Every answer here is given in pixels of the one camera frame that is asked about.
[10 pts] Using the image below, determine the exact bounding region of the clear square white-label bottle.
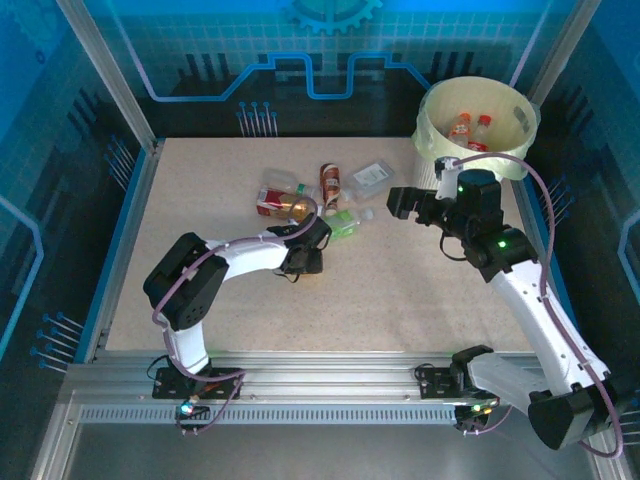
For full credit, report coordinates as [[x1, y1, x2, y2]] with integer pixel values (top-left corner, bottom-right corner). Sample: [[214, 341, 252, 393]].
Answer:
[[344, 159, 397, 202]]

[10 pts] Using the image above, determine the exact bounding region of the clear green lime-label bottle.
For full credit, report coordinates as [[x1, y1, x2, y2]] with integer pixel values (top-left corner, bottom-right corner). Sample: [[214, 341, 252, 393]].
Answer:
[[322, 208, 375, 243]]

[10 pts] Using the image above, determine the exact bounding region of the red-label tea bottle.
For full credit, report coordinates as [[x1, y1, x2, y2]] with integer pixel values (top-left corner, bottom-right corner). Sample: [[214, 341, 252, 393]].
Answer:
[[256, 184, 312, 221]]

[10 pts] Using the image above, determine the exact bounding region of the orange-cap orange-label bottle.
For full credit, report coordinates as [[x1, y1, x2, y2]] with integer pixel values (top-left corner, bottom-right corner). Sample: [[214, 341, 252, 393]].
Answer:
[[447, 112, 474, 149]]

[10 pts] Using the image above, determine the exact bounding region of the brown coffee bottle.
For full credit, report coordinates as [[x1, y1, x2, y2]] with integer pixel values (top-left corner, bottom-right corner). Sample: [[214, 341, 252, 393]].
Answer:
[[319, 163, 344, 212]]

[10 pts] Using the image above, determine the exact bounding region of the clear square green-ring bottle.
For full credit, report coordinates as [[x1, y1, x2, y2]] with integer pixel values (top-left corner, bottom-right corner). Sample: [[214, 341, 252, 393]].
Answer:
[[262, 168, 321, 201]]

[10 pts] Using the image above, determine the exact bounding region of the white lined trash bin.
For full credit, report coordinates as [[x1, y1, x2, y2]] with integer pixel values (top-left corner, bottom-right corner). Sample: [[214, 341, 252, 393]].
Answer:
[[412, 76, 543, 182]]

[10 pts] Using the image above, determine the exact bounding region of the small LED controller board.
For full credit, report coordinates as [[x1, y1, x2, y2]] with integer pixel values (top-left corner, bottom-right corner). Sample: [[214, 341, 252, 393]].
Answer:
[[455, 399, 494, 431], [175, 394, 211, 419]]

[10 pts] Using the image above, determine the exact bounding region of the grey metal panel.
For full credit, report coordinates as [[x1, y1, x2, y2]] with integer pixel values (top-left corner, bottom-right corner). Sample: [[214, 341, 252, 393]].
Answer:
[[29, 389, 636, 480]]

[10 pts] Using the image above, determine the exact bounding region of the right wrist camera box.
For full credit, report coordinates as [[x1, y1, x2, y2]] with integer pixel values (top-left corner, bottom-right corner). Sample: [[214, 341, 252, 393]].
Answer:
[[433, 155, 464, 201]]

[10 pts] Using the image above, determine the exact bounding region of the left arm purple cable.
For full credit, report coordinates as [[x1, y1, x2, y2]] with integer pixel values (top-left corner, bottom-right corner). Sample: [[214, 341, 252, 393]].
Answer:
[[152, 196, 321, 437]]

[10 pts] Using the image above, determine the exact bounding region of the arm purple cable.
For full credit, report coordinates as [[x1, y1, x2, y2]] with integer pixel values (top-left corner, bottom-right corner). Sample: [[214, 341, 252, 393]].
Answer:
[[449, 152, 625, 459], [152, 196, 321, 437]]

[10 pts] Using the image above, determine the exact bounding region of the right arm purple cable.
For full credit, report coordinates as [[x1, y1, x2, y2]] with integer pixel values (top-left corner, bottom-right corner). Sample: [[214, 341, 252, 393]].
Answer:
[[449, 152, 625, 459]]

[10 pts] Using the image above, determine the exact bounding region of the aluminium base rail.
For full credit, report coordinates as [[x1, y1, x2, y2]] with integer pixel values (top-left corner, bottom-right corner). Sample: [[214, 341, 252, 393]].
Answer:
[[64, 349, 596, 402]]

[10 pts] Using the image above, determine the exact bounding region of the slotted grey cable duct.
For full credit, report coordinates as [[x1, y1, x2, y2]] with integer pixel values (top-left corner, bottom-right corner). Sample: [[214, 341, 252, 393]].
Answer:
[[79, 407, 462, 426]]

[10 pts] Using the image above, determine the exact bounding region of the aluminium frame post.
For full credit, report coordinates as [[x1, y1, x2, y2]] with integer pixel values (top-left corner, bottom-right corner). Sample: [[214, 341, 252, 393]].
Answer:
[[54, 0, 162, 152], [509, 0, 601, 101]]

